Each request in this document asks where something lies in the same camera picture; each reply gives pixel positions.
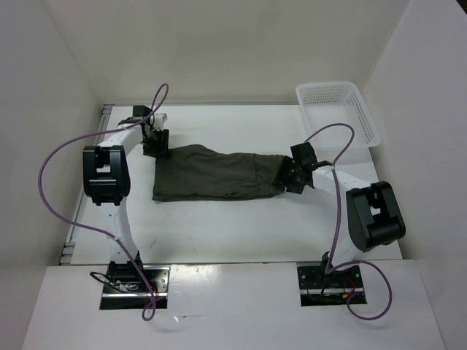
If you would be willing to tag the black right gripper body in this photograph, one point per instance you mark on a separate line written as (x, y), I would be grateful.
(290, 179)

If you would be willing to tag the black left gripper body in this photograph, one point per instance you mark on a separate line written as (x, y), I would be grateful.
(156, 144)

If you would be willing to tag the olive green shorts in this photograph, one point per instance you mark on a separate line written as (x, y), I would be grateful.
(197, 173)

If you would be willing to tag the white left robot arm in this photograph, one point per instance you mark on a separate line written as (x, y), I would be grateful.
(107, 182)

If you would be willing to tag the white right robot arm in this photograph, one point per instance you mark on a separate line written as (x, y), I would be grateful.
(368, 214)

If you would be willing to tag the white plastic basket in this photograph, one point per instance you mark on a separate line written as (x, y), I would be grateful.
(325, 103)

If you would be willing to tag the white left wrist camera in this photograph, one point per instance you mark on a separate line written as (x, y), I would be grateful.
(157, 121)

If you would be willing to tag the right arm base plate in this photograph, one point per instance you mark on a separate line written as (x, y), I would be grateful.
(320, 289)

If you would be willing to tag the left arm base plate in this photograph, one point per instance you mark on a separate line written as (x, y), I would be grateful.
(130, 296)

